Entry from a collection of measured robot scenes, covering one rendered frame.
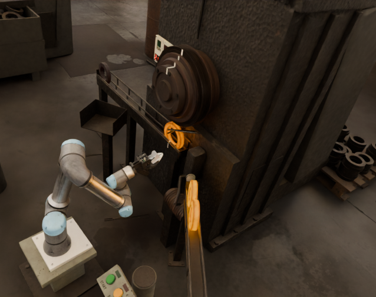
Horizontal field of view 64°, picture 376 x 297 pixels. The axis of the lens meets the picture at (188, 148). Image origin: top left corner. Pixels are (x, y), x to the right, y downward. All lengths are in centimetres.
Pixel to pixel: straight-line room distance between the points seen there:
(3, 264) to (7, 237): 20
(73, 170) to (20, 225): 109
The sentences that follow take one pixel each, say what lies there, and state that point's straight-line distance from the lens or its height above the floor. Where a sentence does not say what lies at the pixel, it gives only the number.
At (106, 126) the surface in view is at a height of 60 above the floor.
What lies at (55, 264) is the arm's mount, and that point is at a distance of 191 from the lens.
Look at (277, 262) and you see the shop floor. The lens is 249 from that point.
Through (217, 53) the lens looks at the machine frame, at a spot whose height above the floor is 136.
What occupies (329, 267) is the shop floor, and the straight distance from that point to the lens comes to 268.
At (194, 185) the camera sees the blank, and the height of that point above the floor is 78.
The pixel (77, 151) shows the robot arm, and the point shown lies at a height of 94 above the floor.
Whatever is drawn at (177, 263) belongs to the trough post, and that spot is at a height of 1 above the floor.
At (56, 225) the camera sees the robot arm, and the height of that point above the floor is 54.
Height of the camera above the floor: 197
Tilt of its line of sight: 39 degrees down
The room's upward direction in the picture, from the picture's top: 11 degrees clockwise
